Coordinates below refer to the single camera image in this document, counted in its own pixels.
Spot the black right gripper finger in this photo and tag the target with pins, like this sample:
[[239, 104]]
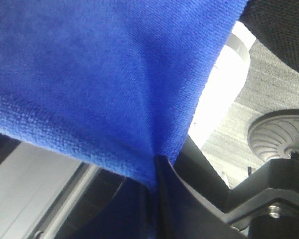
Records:
[[181, 215]]

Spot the grey round chair base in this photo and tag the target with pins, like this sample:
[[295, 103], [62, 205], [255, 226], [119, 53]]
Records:
[[275, 135]]

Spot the black table cloth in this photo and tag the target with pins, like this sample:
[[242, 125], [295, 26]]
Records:
[[275, 23]]

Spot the blue microfibre towel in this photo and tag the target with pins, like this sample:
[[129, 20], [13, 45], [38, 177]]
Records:
[[111, 82]]

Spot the white plastic storage basket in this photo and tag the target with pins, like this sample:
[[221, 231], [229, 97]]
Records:
[[225, 82]]

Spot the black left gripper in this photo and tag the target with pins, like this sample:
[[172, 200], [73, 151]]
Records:
[[266, 204]]

